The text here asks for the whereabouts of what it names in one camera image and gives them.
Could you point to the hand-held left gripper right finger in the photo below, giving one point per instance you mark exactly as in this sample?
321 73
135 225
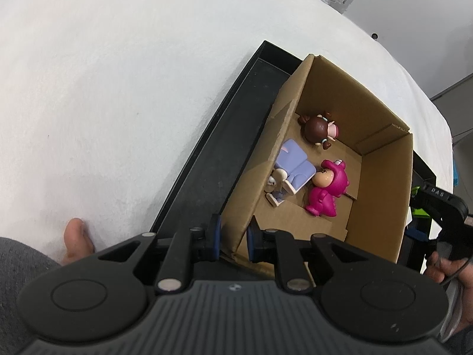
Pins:
253 241

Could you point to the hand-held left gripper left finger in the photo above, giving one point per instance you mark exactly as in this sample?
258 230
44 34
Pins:
216 237

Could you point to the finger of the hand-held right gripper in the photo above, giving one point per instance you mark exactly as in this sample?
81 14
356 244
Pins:
419 199
415 235

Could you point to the brown cardboard box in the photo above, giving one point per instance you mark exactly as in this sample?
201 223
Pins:
377 192

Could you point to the purple bed toy figure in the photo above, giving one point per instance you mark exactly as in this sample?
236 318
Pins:
292 162

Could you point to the pink dinosaur suit figure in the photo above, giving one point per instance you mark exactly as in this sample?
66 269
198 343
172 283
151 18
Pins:
330 192

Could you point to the black tray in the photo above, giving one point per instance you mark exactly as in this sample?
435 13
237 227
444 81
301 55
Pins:
229 118

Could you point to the brown haired doll figure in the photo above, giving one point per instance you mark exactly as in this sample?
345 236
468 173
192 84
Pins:
317 129

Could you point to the person's right hand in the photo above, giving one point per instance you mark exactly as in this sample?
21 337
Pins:
439 270

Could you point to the white bed sheet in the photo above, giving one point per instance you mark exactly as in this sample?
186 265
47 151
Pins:
111 81

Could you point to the person's grey trouser leg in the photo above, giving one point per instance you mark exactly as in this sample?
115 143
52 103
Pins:
18 277

